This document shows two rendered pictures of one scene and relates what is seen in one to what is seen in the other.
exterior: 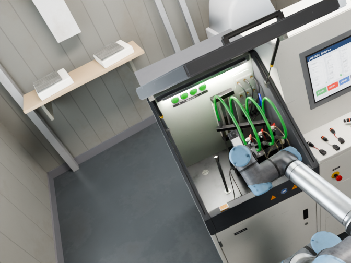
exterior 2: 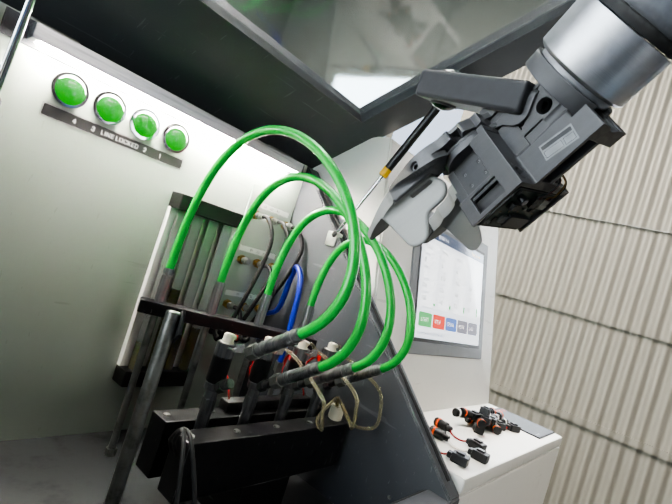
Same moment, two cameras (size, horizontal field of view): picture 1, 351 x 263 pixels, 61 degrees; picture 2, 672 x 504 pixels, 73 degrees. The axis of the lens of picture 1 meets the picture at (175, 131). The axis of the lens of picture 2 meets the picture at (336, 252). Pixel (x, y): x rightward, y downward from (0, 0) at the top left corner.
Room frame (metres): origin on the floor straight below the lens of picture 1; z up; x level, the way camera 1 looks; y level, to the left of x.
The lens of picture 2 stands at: (0.69, 0.12, 1.25)
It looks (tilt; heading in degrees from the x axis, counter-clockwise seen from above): 1 degrees up; 313
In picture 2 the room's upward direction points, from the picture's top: 18 degrees clockwise
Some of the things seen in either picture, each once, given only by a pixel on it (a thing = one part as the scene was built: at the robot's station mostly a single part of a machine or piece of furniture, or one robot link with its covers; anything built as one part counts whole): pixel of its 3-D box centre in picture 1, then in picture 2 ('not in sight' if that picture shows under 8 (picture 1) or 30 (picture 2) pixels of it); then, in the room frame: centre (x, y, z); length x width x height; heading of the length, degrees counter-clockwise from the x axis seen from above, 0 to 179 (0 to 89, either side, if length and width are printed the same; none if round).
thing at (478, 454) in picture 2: (330, 142); (458, 443); (1.06, -0.77, 0.99); 0.12 x 0.02 x 0.02; 6
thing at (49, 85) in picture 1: (53, 82); not in sight; (2.87, 0.93, 1.24); 0.38 x 0.36 x 0.09; 100
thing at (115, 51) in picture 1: (113, 52); not in sight; (2.99, 0.27, 1.24); 0.37 x 0.36 x 0.09; 100
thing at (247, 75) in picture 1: (247, 93); (258, 261); (1.49, -0.51, 1.20); 0.13 x 0.03 x 0.31; 93
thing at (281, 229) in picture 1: (271, 238); not in sight; (0.96, -0.30, 0.44); 0.65 x 0.02 x 0.68; 93
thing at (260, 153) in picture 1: (258, 158); (249, 461); (1.22, -0.41, 0.91); 0.34 x 0.10 x 0.15; 93
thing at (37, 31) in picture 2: (203, 79); (198, 116); (1.48, -0.27, 1.43); 0.54 x 0.03 x 0.02; 93
